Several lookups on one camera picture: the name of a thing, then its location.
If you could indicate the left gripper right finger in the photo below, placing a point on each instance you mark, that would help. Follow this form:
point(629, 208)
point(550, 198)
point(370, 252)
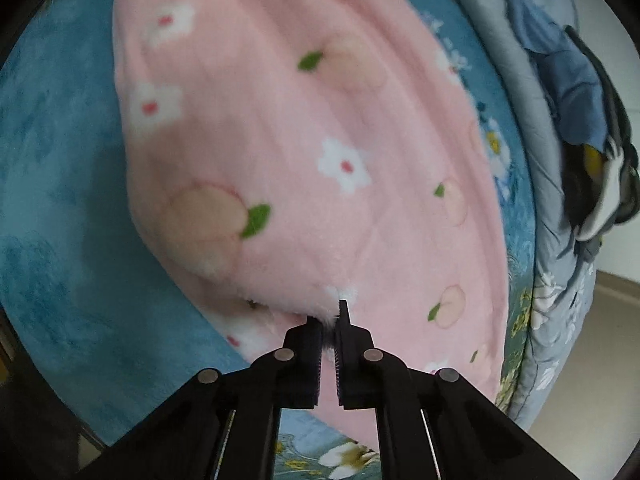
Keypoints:
point(432, 426)

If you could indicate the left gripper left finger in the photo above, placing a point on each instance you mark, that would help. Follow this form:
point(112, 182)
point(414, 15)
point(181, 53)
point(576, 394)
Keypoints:
point(221, 426)

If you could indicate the pink fleece pajama garment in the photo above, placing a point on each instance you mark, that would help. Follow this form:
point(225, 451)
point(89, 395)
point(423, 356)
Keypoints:
point(286, 155)

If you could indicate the teal floral plush blanket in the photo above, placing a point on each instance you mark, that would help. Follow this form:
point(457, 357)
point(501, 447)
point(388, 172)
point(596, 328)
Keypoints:
point(105, 324)

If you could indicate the grey floral quilt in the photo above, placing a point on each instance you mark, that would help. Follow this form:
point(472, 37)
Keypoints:
point(564, 283)

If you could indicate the light blue garment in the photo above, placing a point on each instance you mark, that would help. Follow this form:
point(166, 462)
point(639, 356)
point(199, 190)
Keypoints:
point(570, 82)

